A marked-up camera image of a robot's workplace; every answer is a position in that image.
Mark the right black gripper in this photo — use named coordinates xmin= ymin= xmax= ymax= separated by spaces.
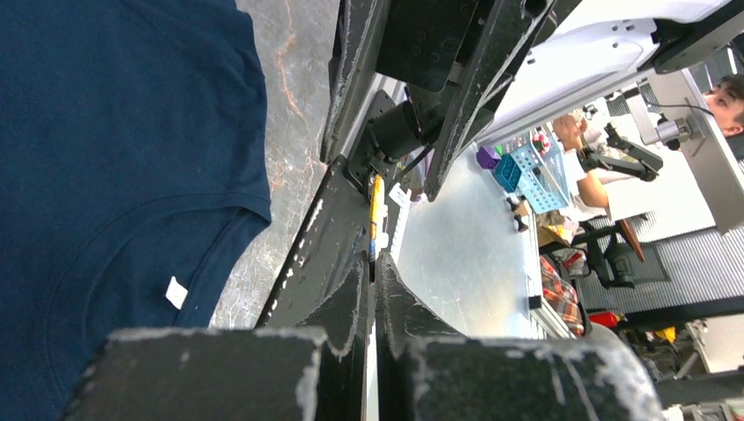
xmin=319 ymin=0 xmax=578 ymax=201

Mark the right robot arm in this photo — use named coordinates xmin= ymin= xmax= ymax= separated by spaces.
xmin=320 ymin=1 xmax=743 ymax=197

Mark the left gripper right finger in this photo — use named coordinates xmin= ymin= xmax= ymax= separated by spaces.
xmin=375 ymin=252 xmax=663 ymax=420

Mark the round gold brooch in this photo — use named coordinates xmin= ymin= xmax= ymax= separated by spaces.
xmin=368 ymin=174 xmax=388 ymax=262

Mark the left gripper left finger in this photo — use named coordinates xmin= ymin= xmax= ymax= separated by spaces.
xmin=61 ymin=258 xmax=368 ymax=420

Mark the blue plastic basket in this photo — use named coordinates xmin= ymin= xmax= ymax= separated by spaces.
xmin=495 ymin=131 xmax=571 ymax=214

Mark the navy blue t-shirt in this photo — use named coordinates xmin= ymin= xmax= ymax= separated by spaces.
xmin=1 ymin=1 xmax=271 ymax=420

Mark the person in background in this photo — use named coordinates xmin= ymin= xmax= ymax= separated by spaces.
xmin=552 ymin=74 xmax=744 ymax=222

